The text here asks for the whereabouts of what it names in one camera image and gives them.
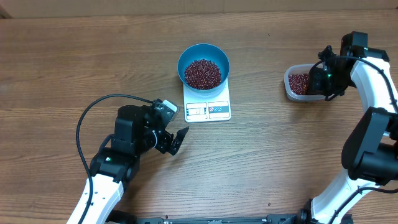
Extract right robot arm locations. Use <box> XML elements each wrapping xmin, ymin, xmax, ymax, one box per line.
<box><xmin>295</xmin><ymin>31</ymin><xmax>397</xmax><ymax>223</ymax></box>

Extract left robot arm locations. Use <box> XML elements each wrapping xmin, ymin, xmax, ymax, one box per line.
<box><xmin>68</xmin><ymin>100</ymin><xmax>188</xmax><ymax>223</ymax></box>

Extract white digital kitchen scale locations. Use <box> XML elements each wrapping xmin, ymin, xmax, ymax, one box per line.
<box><xmin>183</xmin><ymin>80</ymin><xmax>231</xmax><ymax>123</ymax></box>

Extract red beans in bowl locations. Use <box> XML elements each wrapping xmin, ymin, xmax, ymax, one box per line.
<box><xmin>184</xmin><ymin>59</ymin><xmax>221</xmax><ymax>90</ymax></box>

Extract blue metal bowl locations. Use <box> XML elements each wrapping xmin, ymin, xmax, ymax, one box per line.
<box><xmin>177</xmin><ymin>43</ymin><xmax>231</xmax><ymax>93</ymax></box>

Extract clear plastic container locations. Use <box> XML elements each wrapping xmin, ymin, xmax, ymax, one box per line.
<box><xmin>284</xmin><ymin>63</ymin><xmax>325</xmax><ymax>102</ymax></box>

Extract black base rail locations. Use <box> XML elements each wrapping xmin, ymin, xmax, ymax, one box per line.
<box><xmin>105</xmin><ymin>210</ymin><xmax>307</xmax><ymax>224</ymax></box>

